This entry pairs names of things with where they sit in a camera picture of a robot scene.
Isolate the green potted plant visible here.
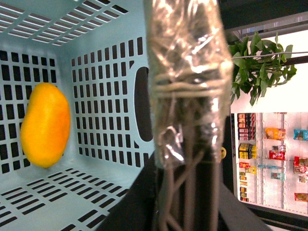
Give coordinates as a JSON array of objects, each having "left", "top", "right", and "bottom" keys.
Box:
[{"left": 229, "top": 32, "right": 297, "bottom": 106}]

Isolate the brown basket handle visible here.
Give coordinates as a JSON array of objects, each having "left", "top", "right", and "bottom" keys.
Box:
[{"left": 143, "top": 0, "right": 233, "bottom": 231}]

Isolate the light blue plastic basket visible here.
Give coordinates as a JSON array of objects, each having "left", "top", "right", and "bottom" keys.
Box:
[{"left": 0, "top": 0, "right": 154, "bottom": 231}]

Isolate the yellow mango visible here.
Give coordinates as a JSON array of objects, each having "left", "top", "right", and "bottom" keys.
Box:
[{"left": 20, "top": 83, "right": 70, "bottom": 168}]

